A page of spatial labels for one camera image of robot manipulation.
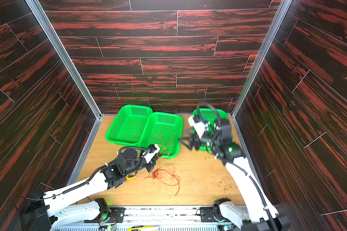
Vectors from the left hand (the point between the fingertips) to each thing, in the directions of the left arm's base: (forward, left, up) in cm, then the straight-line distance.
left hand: (162, 154), depth 73 cm
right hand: (+6, -12, +10) cm, 16 cm away
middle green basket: (+32, +3, -20) cm, 38 cm away
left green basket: (+35, +32, -20) cm, 51 cm away
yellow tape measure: (-12, +13, -1) cm, 18 cm away
